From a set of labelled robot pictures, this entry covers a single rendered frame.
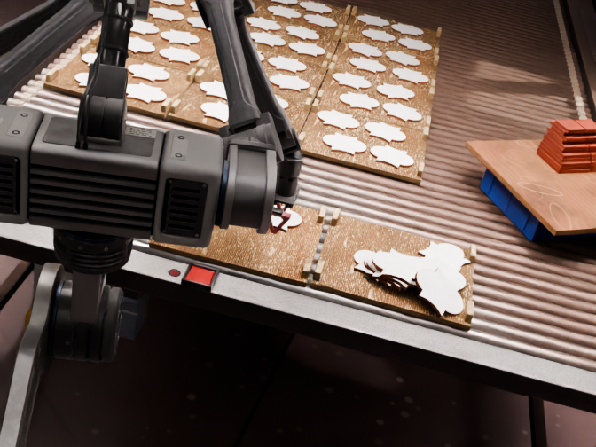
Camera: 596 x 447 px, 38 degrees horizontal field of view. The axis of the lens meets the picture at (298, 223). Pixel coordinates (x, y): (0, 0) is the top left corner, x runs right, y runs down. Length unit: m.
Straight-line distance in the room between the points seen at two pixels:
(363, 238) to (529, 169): 0.65
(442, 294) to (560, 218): 0.52
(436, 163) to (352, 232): 0.61
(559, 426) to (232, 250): 1.72
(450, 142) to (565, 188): 0.52
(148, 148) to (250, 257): 0.85
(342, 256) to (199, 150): 0.94
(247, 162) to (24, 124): 0.36
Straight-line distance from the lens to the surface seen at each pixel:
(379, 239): 2.41
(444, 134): 3.14
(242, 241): 2.27
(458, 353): 2.14
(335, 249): 2.32
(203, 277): 2.14
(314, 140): 2.82
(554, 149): 2.84
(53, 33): 1.75
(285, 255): 2.25
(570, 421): 3.56
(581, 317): 2.43
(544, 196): 2.66
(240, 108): 1.67
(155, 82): 3.03
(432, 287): 2.20
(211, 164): 1.40
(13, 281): 3.14
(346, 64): 3.46
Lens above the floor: 2.22
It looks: 33 degrees down
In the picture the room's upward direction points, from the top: 13 degrees clockwise
